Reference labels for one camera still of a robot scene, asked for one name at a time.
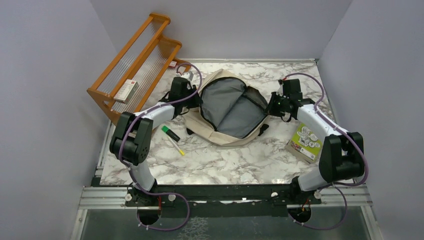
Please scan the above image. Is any green cartoon book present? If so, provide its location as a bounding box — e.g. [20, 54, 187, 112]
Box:
[285, 123, 323, 164]

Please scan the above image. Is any beige canvas backpack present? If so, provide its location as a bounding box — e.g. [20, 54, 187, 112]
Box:
[183, 69, 269, 147]

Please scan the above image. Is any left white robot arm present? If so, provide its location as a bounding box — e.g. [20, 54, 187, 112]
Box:
[109, 72, 200, 206]

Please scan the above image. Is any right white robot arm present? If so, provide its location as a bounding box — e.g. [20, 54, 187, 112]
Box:
[265, 79, 367, 204]

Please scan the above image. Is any orange wooden shelf rack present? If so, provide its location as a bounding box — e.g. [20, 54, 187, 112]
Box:
[87, 12, 184, 125]

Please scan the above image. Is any green black highlighter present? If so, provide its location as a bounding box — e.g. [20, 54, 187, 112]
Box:
[161, 125, 181, 142]

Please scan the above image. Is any white red small box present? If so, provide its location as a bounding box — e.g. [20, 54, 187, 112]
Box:
[113, 79, 139, 104]

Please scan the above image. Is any white yellow marker pen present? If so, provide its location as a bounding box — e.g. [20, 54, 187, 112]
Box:
[167, 135, 185, 156]

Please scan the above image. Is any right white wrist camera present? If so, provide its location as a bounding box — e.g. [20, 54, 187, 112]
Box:
[276, 79, 284, 96]

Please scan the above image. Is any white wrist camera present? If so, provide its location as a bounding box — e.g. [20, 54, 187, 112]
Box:
[276, 79, 284, 96]
[180, 71, 194, 82]

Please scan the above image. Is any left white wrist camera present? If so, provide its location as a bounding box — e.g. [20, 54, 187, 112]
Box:
[180, 71, 194, 82]

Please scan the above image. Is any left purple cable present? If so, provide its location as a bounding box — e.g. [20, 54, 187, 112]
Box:
[117, 62, 204, 233]

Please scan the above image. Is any purple cable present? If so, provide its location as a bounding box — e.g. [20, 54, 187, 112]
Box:
[281, 72, 370, 231]
[117, 62, 204, 233]

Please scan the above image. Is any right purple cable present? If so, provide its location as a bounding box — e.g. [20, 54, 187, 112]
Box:
[281, 72, 370, 231]

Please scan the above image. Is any black metal base frame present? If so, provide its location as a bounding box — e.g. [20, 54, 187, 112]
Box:
[77, 175, 374, 220]

